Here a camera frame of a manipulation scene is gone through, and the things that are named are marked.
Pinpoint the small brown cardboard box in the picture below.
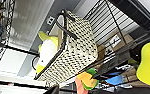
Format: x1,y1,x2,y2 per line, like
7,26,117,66
57,29,64,45

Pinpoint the black wire shelf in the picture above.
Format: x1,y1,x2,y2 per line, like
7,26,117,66
0,0,150,94

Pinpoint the pink box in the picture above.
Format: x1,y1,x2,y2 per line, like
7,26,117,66
74,77,89,94

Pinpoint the yellow white plush toy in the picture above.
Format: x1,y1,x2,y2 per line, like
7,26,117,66
35,30,61,75

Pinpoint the blue box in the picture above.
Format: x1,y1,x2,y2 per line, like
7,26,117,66
105,75,124,87

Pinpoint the small white wall socket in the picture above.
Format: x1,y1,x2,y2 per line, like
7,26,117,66
49,15,56,23
46,19,53,26

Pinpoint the yellow orange toy block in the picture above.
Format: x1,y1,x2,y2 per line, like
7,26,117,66
77,68,101,91

